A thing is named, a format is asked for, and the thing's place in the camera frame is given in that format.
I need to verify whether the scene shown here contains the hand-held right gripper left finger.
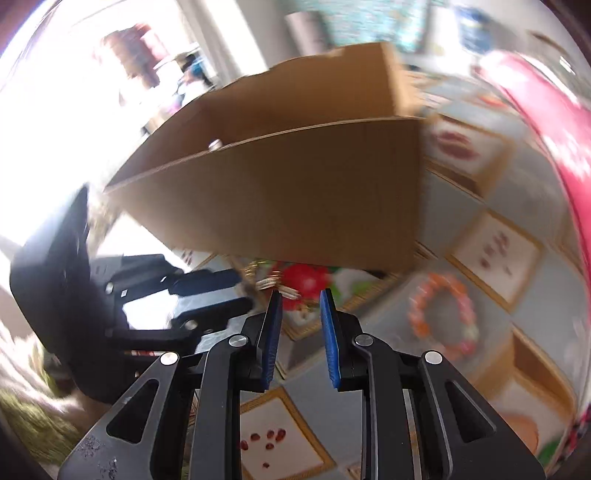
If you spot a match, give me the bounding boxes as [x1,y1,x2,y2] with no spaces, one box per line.
[58,290,283,480]

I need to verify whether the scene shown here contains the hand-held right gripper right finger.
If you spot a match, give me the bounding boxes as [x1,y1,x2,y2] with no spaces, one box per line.
[320,288,548,480]

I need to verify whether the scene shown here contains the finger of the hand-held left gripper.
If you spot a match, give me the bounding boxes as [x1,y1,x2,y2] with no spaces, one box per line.
[168,269,243,298]
[172,298,254,342]

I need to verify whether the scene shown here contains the pink orange beaded bracelet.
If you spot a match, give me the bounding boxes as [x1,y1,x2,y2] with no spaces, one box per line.
[409,272,478,358]

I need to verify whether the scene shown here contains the large cardboard box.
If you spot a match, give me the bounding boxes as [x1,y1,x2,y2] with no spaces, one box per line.
[104,41,428,271]

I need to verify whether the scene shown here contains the green fluffy rug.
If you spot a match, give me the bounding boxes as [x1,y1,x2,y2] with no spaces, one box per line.
[0,388,86,480]

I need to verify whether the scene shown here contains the pomegranate print tablecloth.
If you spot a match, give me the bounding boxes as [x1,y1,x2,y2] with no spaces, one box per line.
[175,78,583,480]

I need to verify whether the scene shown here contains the pale cylindrical roll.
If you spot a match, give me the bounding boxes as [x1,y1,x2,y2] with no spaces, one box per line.
[284,11,326,58]

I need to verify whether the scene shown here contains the teal floral curtain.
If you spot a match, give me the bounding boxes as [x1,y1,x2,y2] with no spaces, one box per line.
[321,0,432,51]

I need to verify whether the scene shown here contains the blue water jug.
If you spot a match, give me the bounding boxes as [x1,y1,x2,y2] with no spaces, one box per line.
[455,7,490,49]

